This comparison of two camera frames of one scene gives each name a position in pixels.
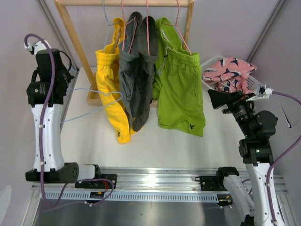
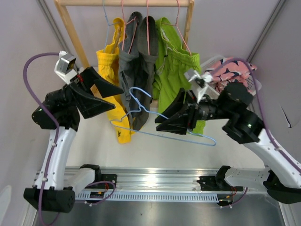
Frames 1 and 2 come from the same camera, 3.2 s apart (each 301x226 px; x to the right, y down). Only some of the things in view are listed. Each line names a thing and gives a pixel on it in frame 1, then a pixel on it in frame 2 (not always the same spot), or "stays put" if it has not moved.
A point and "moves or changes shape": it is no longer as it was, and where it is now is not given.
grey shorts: x=137 y=60 stays put
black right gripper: x=219 y=99 -> x=194 y=108
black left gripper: x=69 y=76 -> x=79 y=86
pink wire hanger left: x=126 y=23 stays put
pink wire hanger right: x=176 y=26 stays put
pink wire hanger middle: x=147 y=27 stays put
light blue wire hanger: x=97 y=108 moves or changes shape
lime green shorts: x=178 y=86 stays put
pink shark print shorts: x=231 y=76 stays put
